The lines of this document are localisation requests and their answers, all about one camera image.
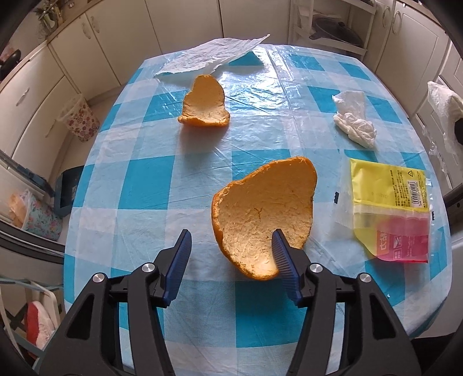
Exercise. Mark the white shelf rack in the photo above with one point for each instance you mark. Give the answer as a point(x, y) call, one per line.
point(300, 21)

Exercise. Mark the dark pan with lid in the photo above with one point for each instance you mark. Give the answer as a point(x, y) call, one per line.
point(336, 32)

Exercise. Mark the white paper sheet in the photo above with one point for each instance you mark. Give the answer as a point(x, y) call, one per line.
point(206, 58)

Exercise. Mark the white kitchen cabinets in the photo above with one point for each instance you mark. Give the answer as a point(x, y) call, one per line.
point(32, 108)

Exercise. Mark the blue checked tablecloth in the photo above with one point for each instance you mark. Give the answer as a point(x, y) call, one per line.
point(152, 173)

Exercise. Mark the large orange peel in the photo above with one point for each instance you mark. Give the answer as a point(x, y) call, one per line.
point(260, 209)

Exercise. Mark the small orange peel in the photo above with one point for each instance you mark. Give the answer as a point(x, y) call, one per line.
point(204, 105)

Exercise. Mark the blue dustpan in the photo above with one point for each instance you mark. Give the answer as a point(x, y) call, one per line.
point(67, 191)

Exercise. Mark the floral wastebasket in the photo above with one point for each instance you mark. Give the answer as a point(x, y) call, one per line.
point(81, 121)

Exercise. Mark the floral fabric bag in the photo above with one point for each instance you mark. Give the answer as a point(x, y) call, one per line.
point(39, 220)

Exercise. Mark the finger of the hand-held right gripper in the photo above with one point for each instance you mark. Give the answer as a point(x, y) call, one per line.
point(459, 129)

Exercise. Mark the white plastic frame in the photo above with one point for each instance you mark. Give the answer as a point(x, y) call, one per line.
point(54, 300)

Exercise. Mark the yellow pink snack wrapper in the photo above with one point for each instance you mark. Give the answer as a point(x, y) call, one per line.
point(383, 188)

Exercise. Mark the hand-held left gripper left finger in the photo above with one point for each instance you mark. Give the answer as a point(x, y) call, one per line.
point(177, 267)

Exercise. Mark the red white cloth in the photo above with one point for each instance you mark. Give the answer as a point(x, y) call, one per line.
point(36, 321)

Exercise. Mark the kitchen utensil rack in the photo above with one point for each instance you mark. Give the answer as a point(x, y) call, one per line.
point(49, 20)

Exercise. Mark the crumpled white tissue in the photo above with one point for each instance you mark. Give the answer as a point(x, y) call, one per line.
point(352, 119)

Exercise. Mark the white printed plastic bag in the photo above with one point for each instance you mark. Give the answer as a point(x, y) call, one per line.
point(439, 101)

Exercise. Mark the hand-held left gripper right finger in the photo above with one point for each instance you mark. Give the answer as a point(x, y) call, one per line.
point(285, 267)

